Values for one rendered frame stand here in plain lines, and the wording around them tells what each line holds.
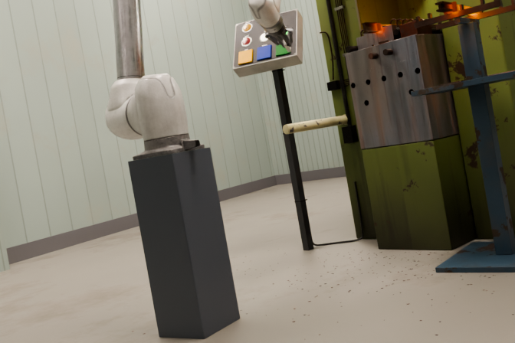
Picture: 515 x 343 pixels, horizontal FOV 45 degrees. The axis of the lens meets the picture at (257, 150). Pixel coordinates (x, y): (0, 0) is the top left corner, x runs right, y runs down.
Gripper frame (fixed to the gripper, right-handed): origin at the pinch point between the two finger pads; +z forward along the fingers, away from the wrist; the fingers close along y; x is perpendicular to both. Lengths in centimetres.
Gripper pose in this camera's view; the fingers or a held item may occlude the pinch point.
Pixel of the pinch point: (287, 45)
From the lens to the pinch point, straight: 284.0
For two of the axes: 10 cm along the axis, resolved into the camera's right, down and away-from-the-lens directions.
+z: 3.3, 2.9, 9.0
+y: 9.4, -1.1, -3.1
